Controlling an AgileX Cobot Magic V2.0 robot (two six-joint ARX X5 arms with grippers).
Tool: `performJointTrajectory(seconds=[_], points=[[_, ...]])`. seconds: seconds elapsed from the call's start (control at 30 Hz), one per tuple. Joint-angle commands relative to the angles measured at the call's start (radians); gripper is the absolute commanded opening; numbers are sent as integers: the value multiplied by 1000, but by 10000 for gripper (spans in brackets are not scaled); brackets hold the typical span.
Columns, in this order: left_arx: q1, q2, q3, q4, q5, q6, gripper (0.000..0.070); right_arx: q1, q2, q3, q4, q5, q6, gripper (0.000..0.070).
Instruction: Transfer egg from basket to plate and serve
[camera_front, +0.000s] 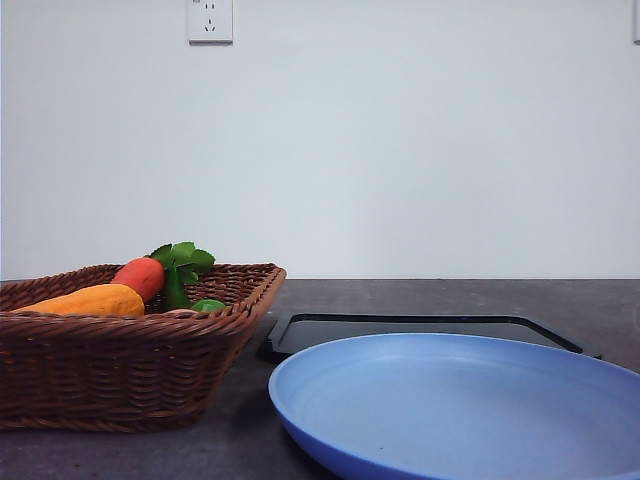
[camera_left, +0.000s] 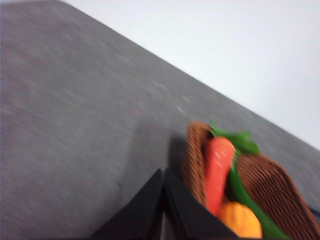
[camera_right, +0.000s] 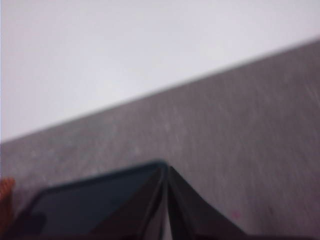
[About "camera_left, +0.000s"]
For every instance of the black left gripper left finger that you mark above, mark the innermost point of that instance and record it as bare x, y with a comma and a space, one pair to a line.
140, 218

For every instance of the brown wicker basket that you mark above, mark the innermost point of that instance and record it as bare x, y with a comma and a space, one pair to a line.
263, 181

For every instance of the yellow toy corn cob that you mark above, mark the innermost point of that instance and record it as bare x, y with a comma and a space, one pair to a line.
241, 220

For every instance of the orange toy carrot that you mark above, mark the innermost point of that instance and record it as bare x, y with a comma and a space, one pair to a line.
218, 156

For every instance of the green toy chili pepper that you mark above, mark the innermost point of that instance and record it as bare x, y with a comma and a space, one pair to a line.
238, 190

